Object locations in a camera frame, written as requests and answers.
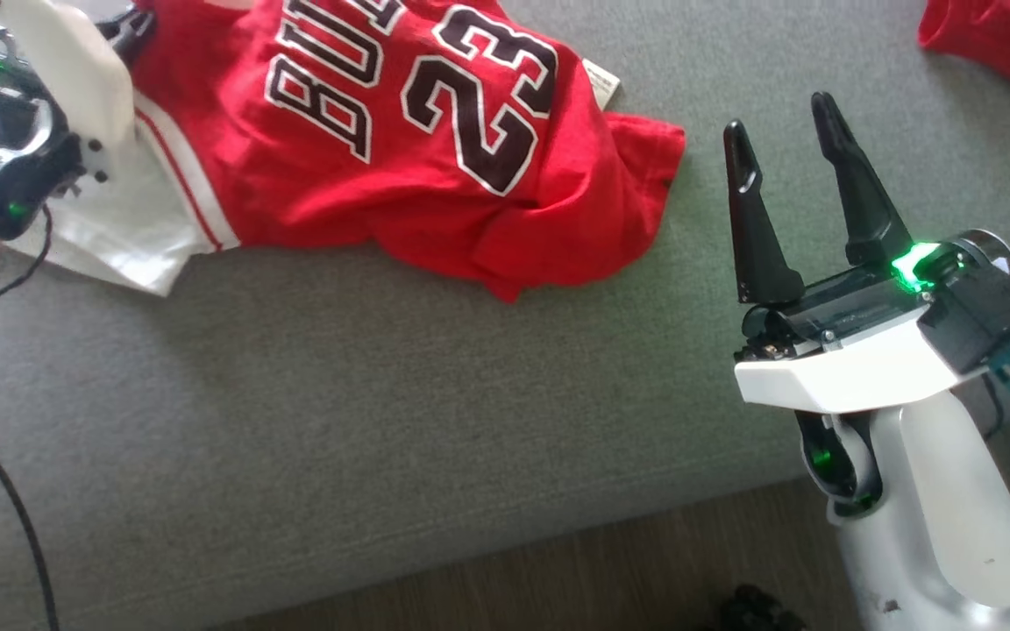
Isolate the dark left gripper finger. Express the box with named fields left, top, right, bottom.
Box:
left=97, top=7, right=157, bottom=67

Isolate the black blurry floor object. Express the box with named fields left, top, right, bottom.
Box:
left=715, top=583, right=808, bottom=631

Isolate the red number 23 jersey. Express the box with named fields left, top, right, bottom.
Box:
left=5, top=0, right=686, bottom=303

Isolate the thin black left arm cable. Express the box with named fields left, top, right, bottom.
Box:
left=0, top=206, right=60, bottom=631

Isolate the red shorts white waistband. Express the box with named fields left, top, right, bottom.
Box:
left=919, top=0, right=1010, bottom=102

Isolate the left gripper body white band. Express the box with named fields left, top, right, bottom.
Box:
left=0, top=0, right=136, bottom=176

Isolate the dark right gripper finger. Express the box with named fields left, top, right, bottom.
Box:
left=722, top=120, right=806, bottom=305
left=810, top=92, right=914, bottom=268

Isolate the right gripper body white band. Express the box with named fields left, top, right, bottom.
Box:
left=733, top=250, right=988, bottom=413

